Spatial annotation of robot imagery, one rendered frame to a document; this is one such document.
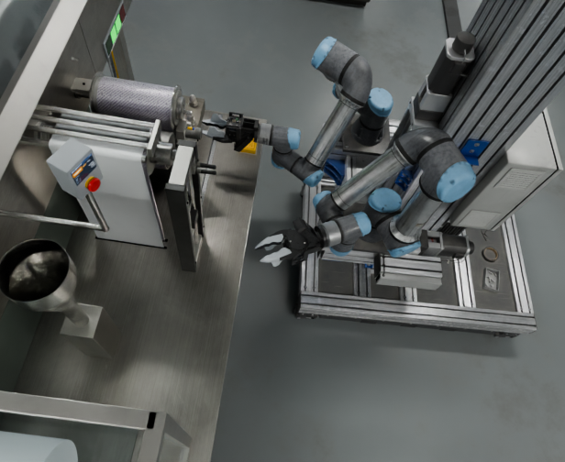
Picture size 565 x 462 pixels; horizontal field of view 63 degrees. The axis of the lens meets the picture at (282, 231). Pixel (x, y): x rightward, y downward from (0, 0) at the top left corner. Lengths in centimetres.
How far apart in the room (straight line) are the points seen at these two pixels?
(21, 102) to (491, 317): 242
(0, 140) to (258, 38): 331
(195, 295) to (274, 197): 137
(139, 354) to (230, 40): 271
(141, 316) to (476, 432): 184
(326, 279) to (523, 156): 114
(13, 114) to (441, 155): 107
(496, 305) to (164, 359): 183
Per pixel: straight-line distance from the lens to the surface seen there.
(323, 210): 154
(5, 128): 61
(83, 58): 176
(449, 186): 136
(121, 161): 129
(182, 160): 124
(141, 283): 168
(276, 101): 337
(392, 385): 262
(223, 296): 163
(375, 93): 206
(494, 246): 292
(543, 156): 190
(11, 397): 92
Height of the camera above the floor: 244
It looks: 62 degrees down
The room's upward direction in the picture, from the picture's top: 14 degrees clockwise
